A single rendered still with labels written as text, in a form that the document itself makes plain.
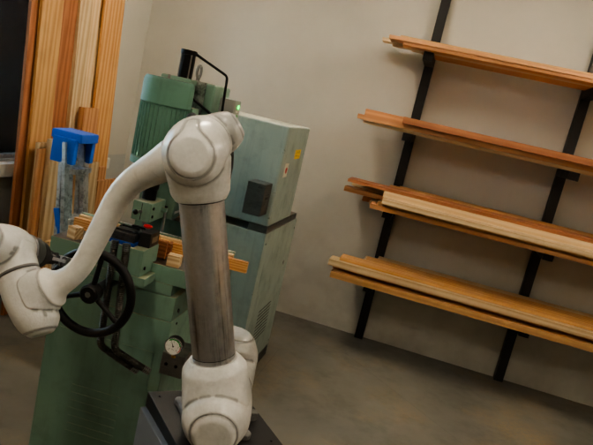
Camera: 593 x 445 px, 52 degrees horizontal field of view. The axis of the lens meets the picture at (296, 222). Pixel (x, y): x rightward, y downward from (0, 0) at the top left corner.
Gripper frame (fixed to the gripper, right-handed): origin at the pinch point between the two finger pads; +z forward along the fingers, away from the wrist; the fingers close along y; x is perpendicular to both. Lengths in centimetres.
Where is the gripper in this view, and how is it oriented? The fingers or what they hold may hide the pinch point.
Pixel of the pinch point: (64, 261)
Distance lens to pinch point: 195.7
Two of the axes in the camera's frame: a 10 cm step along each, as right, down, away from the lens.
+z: 0.7, 1.8, 9.8
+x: -2.6, 9.5, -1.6
